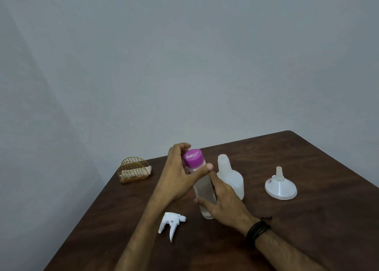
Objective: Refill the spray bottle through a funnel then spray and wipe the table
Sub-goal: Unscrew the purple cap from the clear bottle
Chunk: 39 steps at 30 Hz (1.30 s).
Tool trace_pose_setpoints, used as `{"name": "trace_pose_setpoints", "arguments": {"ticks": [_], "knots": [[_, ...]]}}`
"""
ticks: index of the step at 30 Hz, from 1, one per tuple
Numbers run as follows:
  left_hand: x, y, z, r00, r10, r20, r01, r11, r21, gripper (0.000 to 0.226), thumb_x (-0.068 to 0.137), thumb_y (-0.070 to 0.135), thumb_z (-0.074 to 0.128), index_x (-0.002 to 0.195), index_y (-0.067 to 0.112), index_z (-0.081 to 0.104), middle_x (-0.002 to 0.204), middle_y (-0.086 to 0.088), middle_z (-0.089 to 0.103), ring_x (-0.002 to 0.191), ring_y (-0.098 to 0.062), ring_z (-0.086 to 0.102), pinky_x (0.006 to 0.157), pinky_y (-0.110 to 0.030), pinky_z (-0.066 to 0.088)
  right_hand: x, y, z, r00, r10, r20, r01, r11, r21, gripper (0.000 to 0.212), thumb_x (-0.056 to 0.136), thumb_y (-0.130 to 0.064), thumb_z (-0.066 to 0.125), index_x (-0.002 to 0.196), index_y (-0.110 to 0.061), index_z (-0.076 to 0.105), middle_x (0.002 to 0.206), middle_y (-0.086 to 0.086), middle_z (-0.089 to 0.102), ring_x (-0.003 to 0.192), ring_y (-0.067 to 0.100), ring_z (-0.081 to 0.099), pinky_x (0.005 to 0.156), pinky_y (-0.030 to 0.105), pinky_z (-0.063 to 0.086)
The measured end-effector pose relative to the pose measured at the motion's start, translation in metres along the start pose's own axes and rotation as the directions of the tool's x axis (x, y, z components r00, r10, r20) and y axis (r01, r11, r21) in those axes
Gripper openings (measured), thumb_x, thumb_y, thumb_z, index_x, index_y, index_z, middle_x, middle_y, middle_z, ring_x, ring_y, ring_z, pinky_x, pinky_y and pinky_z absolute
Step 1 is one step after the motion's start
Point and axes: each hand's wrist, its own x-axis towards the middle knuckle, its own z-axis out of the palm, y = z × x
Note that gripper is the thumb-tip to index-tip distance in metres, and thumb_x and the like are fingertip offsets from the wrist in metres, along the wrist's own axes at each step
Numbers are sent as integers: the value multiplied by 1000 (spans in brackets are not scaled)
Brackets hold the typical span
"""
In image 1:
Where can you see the clear water bottle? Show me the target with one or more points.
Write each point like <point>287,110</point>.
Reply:
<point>204,191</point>

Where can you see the white translucent spray bottle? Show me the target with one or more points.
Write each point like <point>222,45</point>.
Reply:
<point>232,179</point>

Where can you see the person's left forearm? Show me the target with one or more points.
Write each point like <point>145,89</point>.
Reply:
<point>139,238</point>

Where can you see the white plastic funnel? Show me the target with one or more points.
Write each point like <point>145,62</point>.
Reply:
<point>281,189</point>

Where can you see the person's left hand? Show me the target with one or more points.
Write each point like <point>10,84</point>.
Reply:
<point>173,182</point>

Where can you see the person's right hand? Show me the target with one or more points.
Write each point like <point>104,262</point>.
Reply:
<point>228,205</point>

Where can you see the white spray trigger head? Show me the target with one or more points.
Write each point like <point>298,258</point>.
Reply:
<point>170,220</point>

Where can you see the purple bottle cap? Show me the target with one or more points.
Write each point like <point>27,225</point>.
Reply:
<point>194,158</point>

